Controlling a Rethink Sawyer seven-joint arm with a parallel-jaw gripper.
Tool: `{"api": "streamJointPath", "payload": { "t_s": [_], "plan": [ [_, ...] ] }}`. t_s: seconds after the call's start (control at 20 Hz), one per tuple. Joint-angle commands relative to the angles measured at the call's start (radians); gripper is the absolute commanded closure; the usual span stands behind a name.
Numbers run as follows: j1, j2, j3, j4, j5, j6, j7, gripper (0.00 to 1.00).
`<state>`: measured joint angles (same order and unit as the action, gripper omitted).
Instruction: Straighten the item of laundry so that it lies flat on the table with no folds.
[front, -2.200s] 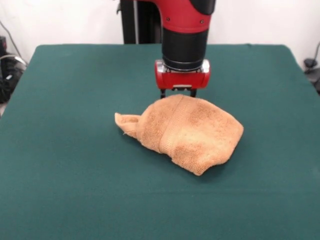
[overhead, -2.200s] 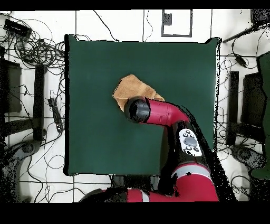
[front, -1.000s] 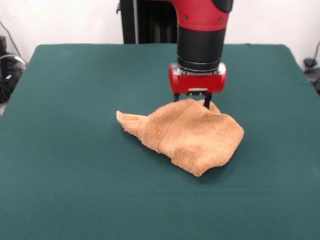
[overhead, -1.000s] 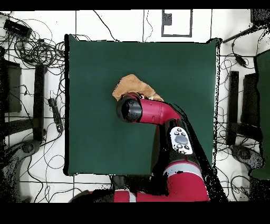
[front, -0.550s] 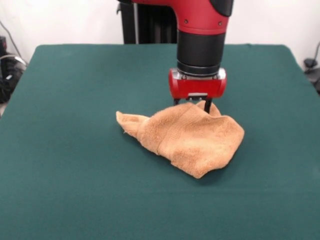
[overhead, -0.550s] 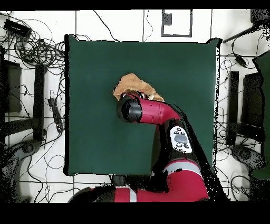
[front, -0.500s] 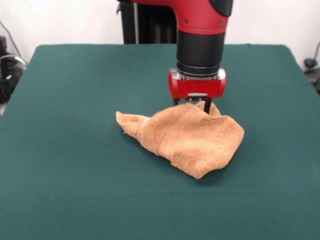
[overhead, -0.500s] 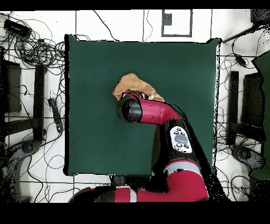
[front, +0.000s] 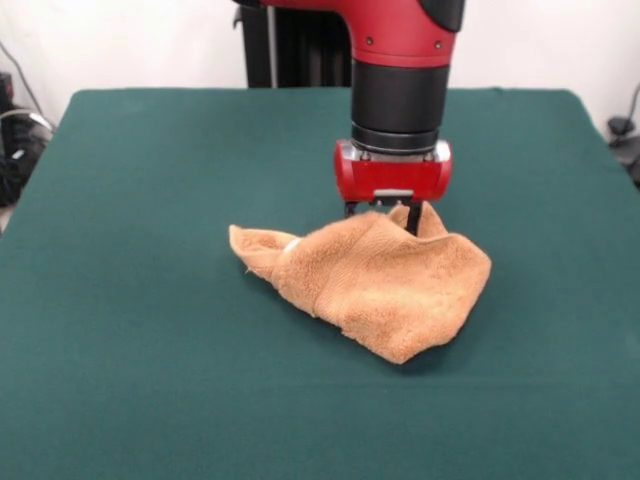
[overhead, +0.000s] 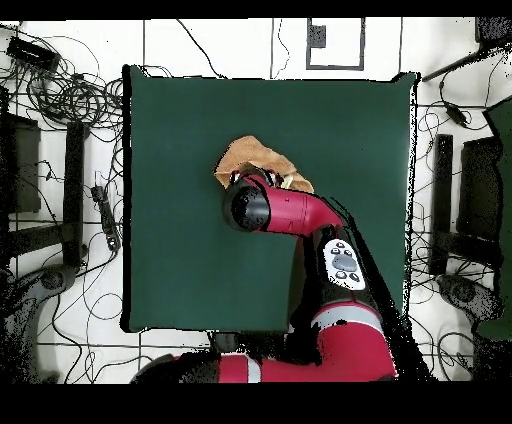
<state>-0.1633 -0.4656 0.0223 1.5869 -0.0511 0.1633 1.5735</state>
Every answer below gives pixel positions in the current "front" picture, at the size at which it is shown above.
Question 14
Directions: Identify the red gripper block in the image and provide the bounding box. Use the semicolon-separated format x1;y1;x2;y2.
333;139;454;236

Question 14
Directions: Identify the tan terry towel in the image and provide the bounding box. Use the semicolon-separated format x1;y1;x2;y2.
228;203;494;365

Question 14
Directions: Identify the dark green table cloth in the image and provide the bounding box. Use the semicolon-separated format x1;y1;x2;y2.
0;87;640;480

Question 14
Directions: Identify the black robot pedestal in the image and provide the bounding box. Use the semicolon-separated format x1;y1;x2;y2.
243;0;354;90

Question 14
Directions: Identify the grey cable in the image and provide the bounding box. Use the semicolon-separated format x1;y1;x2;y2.
0;39;56;136

